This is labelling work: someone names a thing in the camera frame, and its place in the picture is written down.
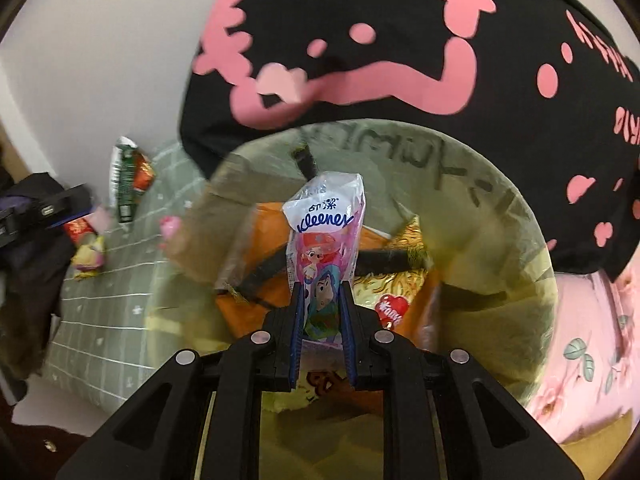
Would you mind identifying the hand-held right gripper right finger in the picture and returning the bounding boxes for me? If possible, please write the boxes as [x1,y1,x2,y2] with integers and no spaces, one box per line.
[340,280,586,480]

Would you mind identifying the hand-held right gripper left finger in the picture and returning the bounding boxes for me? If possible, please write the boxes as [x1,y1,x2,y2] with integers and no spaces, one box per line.
[55,282,307,480]

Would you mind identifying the cartoon print tissue packet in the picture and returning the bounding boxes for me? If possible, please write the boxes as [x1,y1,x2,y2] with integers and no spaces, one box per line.
[282,171,367,342]

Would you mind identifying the translucent yellow plastic bag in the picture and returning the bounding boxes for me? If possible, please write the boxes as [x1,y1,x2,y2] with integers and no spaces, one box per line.
[145,120,557,416]

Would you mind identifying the orange snack packet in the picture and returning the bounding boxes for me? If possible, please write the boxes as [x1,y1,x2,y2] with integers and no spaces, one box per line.
[215,202,301,336]

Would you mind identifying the yellow snack packet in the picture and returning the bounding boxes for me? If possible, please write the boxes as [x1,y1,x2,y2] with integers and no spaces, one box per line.
[70,235,107,278]

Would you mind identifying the gold packet with red heart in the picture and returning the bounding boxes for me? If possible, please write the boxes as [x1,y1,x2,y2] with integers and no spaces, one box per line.
[350,217,436,336]

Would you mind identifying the green snack packet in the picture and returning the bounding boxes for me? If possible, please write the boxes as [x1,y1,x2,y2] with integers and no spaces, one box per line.
[109,137,157,223]

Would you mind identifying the dark clothes pile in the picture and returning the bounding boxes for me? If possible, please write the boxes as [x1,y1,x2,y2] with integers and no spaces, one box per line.
[0,170,76,386]

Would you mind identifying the green grid bedsheet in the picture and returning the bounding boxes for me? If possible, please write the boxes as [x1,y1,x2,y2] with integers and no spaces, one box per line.
[42,142,241,411]

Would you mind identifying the pink soft object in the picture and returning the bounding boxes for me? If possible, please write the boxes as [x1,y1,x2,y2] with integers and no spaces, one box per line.
[159,215,182,251]

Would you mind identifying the pink floral blanket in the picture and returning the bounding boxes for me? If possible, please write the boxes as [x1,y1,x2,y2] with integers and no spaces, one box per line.
[525,265,640,431]

